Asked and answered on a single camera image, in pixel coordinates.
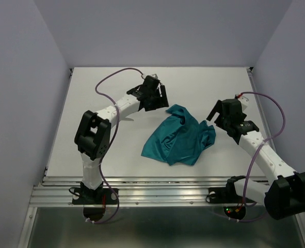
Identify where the aluminium front rail frame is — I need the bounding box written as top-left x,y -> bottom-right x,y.
18,67 -> 305,247

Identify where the teal cloth napkin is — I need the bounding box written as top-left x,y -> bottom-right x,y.
141,104 -> 216,166

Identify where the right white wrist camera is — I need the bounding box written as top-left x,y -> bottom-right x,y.
235,94 -> 249,113

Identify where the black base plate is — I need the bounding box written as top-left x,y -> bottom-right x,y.
205,186 -> 243,204
69,187 -> 118,205

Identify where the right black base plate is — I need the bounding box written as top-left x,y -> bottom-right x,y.
205,186 -> 243,204

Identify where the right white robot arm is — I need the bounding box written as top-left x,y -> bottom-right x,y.
206,97 -> 305,220

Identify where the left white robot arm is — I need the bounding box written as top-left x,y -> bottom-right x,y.
69,75 -> 169,205

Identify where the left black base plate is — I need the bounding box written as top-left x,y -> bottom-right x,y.
69,187 -> 118,205

